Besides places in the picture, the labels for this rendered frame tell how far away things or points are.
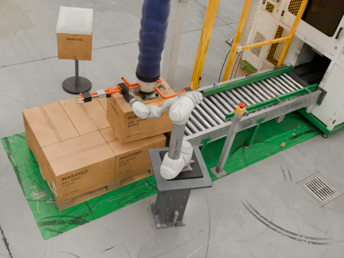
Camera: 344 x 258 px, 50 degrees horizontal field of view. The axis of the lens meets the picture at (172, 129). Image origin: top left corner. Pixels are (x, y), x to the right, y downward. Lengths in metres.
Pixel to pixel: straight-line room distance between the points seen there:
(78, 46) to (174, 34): 1.18
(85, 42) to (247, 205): 2.68
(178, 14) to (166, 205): 2.29
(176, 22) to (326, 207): 2.81
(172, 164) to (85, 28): 2.30
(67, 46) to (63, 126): 1.16
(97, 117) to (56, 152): 0.65
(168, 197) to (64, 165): 1.01
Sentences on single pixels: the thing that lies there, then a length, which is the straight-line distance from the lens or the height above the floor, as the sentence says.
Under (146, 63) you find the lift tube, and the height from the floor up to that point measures 1.47.
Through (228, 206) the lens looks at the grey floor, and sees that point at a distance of 4.22.
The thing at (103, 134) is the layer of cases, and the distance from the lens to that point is 3.91.
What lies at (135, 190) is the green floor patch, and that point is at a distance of 4.13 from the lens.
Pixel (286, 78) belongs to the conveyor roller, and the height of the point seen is 0.52.
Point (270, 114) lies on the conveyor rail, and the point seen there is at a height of 0.51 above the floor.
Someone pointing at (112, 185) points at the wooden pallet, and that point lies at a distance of 4.04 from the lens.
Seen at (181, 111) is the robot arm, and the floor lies 1.59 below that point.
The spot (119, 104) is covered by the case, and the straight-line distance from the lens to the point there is 3.46.
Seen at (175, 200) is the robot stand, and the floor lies 0.40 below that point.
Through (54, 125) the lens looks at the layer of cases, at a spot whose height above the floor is 0.54.
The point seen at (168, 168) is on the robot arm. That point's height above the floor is 1.00.
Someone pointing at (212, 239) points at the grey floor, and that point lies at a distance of 3.94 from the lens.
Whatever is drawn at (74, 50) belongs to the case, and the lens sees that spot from 4.78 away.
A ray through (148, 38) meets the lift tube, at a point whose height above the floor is 1.72.
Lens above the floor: 3.25
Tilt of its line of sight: 42 degrees down
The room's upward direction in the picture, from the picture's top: 11 degrees clockwise
